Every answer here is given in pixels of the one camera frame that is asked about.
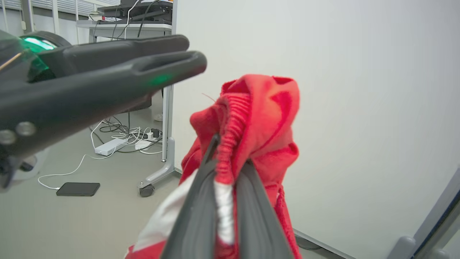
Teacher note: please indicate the grey partition leg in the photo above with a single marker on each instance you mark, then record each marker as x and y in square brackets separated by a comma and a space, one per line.
[440, 254]
[402, 250]
[158, 174]

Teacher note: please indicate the white partition panel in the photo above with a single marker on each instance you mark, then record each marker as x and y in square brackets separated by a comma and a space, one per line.
[359, 108]
[444, 212]

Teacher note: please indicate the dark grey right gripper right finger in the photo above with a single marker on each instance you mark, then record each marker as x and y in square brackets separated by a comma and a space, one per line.
[258, 223]

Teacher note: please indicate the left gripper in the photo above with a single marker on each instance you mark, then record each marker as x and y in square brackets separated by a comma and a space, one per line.
[21, 61]

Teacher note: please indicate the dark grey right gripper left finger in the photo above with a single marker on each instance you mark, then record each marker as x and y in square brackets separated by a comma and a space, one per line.
[196, 219]

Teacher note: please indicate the white power strip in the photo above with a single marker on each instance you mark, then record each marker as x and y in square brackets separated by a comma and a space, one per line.
[109, 146]

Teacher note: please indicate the white plug adaptor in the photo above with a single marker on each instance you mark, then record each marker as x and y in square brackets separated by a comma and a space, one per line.
[143, 145]

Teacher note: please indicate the red garment with white stripes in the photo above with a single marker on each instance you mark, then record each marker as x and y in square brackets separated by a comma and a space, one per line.
[258, 108]

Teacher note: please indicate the black caster wheel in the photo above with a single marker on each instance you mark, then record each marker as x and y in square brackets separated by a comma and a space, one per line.
[147, 190]

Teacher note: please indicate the black equipment on desk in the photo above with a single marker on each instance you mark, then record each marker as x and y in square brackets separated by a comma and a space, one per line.
[143, 12]

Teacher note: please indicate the grey desk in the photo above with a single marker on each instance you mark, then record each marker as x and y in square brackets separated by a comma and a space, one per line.
[125, 27]

